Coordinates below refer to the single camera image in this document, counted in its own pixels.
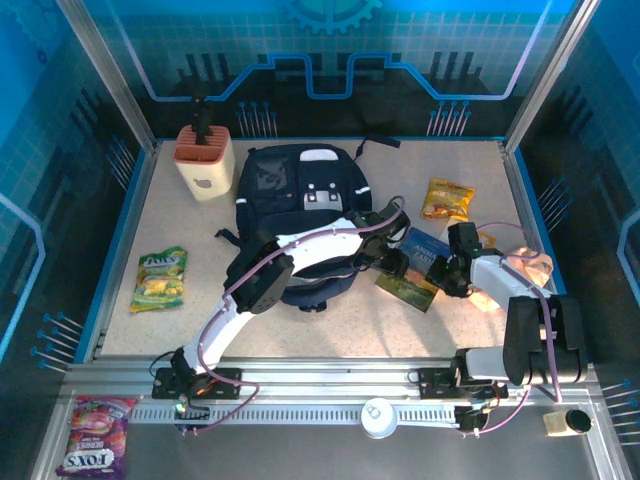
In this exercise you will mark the green landscape book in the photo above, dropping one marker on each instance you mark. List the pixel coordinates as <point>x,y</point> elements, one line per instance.
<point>407,292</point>

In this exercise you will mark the blue Animal Farm book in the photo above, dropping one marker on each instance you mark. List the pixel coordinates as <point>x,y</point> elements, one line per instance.
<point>420,247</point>

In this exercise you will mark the green Fox's candy bag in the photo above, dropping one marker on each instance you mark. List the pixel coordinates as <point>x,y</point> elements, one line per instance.
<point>159,280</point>

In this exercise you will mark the black tool in holder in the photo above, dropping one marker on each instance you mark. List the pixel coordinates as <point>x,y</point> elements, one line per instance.
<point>201,122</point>

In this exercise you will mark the black connector module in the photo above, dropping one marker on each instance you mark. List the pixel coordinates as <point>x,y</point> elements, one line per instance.
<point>192,415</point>
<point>470,420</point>

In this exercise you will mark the yellow snack bag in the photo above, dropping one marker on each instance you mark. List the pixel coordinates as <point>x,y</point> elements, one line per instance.
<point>448,200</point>

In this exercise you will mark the white round puck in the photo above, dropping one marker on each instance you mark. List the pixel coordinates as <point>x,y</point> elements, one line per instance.
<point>380,419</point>

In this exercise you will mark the peach cloth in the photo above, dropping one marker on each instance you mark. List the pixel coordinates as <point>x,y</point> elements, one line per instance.
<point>530,265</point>

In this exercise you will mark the orange packet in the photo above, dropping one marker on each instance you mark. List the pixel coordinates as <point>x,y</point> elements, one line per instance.
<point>487,241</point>

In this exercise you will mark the aluminium frame post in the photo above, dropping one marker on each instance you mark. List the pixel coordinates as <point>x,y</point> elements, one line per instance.
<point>110,75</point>
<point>545,75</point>

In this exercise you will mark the purple Fox's candy bag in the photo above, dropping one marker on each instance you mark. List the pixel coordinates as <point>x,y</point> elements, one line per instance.
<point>95,440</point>

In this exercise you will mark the cream holder terracotta top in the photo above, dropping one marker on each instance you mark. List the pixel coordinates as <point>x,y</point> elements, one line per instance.
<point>207,175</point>

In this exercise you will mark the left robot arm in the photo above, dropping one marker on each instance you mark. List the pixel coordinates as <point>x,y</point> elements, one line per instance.
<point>260,280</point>

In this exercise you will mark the black round cap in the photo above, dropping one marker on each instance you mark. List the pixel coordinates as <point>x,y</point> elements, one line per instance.
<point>578,421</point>

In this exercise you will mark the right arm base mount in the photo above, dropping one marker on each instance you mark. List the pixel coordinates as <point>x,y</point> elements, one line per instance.
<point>435,382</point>

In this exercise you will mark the aluminium frame rail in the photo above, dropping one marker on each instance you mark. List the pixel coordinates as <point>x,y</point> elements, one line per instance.
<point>325,377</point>

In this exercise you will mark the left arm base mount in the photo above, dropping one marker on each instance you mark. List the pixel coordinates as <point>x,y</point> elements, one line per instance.
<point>167,385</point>

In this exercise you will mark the beige sponge block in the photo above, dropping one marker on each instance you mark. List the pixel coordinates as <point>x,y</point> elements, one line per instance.
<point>555,424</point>

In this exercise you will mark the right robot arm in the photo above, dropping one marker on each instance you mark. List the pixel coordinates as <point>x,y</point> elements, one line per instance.
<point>540,340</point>

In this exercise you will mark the navy blue backpack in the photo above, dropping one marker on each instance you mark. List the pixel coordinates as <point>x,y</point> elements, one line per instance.
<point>280,200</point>

